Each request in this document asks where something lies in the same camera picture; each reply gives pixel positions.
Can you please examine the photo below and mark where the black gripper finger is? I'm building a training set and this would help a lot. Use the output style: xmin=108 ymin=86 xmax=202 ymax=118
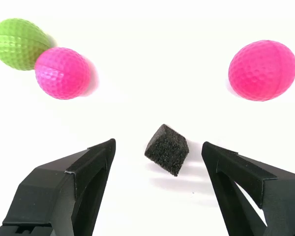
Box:
xmin=0 ymin=138 xmax=117 ymax=236
xmin=201 ymin=141 xmax=295 ymax=236

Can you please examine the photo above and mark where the black foam box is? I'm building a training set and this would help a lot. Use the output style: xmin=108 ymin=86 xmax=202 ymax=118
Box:
xmin=144 ymin=123 xmax=189 ymax=177

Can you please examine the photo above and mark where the pink golf ball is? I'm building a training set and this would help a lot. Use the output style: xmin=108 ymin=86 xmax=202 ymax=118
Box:
xmin=228 ymin=39 xmax=295 ymax=102
xmin=34 ymin=47 xmax=92 ymax=100

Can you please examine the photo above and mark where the green golf ball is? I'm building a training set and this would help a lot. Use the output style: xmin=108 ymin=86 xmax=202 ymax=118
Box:
xmin=0 ymin=17 xmax=52 ymax=71

